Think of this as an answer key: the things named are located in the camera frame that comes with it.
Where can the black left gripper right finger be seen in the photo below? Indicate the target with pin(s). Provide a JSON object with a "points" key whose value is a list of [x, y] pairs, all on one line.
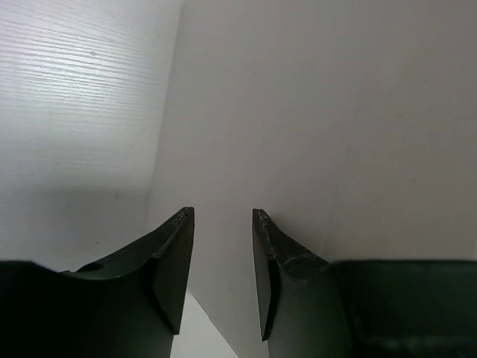
{"points": [[309, 307]]}

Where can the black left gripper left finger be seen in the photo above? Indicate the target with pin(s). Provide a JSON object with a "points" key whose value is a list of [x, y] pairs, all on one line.
{"points": [[126, 304]]}

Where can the white drawer cabinet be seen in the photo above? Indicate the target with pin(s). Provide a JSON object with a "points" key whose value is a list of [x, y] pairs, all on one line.
{"points": [[352, 123]]}

